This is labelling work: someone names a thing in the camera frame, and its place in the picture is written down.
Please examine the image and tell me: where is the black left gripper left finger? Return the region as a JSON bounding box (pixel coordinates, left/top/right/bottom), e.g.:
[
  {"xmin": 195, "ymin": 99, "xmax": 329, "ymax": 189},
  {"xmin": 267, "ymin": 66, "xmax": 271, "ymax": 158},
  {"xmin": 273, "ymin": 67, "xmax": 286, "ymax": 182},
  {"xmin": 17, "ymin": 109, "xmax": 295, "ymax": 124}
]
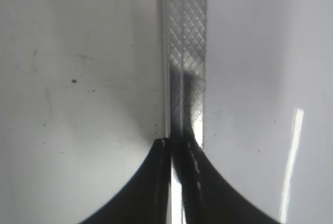
[{"xmin": 83, "ymin": 138, "xmax": 171, "ymax": 223}]

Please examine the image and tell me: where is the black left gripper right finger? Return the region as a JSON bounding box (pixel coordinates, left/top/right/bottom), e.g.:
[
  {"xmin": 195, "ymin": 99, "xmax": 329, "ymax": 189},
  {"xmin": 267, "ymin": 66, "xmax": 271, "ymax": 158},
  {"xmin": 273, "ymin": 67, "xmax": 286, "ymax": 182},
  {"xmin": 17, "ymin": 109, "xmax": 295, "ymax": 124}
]
[{"xmin": 170, "ymin": 130, "xmax": 277, "ymax": 223}]

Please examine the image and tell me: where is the white whiteboard eraser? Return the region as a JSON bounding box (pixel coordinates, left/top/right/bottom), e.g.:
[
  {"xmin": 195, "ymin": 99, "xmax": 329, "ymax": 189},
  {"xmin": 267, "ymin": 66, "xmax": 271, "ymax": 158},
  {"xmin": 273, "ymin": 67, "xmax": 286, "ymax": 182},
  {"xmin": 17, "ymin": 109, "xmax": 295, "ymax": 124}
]
[{"xmin": 203, "ymin": 0, "xmax": 332, "ymax": 223}]

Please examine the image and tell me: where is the white magnetic whiteboard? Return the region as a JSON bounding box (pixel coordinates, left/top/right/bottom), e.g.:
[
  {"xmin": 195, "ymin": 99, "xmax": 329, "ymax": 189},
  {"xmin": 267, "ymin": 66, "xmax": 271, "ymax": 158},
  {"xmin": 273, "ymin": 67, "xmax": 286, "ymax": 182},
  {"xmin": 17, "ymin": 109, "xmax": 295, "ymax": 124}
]
[{"xmin": 1, "ymin": 0, "xmax": 206, "ymax": 223}]

